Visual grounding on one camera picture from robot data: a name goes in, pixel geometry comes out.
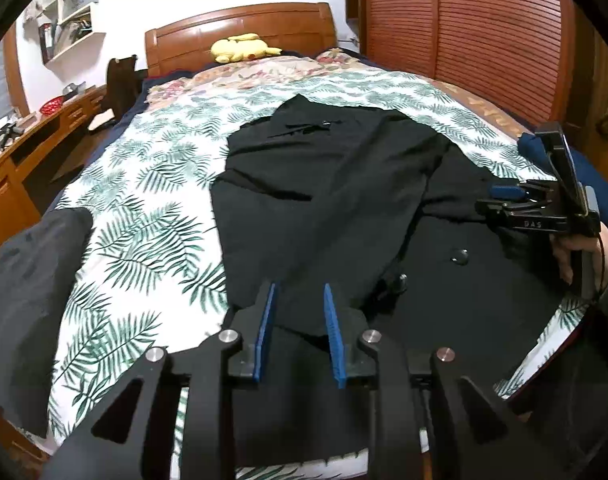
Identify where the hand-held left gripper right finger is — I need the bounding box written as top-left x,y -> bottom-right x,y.
324,282 -> 570,480

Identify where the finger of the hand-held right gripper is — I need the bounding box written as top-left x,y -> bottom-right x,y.
490,180 -> 554,203
475,199 -> 522,226

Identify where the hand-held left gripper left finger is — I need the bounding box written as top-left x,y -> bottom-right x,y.
41,281 -> 277,480

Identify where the navy blue garment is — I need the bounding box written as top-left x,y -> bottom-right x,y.
516,132 -> 608,221

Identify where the black button coat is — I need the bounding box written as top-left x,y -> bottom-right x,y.
211,94 -> 592,466

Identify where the person's right hand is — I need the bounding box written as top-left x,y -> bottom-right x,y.
554,222 -> 608,286

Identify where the orange patterned mat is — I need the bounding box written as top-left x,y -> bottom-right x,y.
429,77 -> 535,141

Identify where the wooden slatted wardrobe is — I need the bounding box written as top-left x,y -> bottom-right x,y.
344,0 -> 608,146

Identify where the leaf print bed sheet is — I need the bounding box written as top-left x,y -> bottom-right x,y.
46,67 -> 605,480

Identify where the grey folded garment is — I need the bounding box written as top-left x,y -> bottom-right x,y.
0,207 -> 95,438

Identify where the floral blanket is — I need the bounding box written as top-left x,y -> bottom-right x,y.
146,47 -> 385,106

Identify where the dark blue bed sheet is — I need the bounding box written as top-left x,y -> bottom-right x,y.
48,72 -> 195,211

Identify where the yellow plush toy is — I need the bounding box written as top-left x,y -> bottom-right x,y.
211,32 -> 283,64

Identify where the dark wooden chair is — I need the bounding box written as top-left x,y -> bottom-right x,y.
86,55 -> 147,133

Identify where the wooden desk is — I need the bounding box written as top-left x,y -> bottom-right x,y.
0,85 -> 109,261

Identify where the wooden bed headboard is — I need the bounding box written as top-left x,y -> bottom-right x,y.
144,2 -> 337,78

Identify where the white wall shelf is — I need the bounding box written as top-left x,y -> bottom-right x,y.
36,0 -> 107,63

